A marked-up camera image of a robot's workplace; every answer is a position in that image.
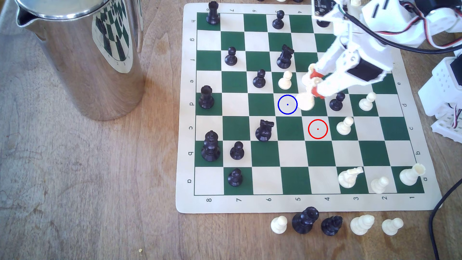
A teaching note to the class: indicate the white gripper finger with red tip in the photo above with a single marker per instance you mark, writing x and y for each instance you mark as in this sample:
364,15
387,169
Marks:
330,57
335,83

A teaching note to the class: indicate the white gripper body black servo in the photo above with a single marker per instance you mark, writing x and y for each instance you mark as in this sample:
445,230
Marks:
363,71

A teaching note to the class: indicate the white bishop chess piece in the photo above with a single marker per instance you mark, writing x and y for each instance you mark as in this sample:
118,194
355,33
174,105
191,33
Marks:
360,225
306,103

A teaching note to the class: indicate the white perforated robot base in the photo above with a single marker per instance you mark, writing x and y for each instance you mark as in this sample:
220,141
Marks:
445,126

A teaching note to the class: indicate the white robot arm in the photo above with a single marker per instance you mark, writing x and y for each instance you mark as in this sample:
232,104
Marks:
379,16

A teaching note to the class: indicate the black pawn chess piece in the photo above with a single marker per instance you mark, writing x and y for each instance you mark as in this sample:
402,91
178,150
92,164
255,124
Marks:
278,23
237,153
336,104
235,179
231,58
259,81

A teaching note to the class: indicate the white pawn chess piece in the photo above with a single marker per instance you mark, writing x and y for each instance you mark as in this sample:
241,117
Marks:
285,83
378,186
279,225
344,127
390,227
366,104

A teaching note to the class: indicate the black knight chess piece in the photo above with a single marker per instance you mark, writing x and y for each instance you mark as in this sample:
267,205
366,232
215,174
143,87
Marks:
284,59
264,133

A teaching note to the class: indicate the green white chess board mat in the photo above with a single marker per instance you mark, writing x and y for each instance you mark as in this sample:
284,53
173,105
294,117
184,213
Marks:
292,155

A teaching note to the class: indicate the white knight chess piece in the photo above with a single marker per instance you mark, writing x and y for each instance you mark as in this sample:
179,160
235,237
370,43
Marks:
347,178

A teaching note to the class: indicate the black rook chess piece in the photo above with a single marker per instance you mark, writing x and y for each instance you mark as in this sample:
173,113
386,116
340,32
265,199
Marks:
213,16
206,99

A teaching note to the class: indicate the black king chess piece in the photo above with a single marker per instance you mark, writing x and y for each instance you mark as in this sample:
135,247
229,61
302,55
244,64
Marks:
210,150

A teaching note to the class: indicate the black queen chess piece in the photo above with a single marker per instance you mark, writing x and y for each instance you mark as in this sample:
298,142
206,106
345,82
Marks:
303,222

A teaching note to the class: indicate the black bishop chess piece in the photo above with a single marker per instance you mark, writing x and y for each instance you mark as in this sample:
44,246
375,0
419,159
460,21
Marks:
330,226

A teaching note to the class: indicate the shiny steel pitcher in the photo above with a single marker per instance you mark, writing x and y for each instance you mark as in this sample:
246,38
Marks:
90,90

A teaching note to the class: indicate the black camera circuit board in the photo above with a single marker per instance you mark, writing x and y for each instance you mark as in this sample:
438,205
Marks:
326,7

